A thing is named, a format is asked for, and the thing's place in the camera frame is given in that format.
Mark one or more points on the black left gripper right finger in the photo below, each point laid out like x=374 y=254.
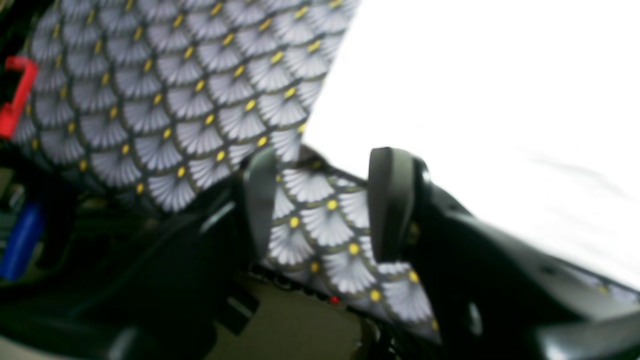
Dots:
x=396 y=179

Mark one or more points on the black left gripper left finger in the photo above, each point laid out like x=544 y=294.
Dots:
x=248 y=194

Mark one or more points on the white printed T-shirt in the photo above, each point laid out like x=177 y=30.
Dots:
x=526 y=111

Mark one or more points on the patterned grey table cloth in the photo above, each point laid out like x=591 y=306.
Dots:
x=150 y=103

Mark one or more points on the blue object under table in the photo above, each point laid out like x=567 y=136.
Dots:
x=22 y=241

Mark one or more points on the red clamp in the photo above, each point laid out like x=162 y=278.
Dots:
x=11 y=111

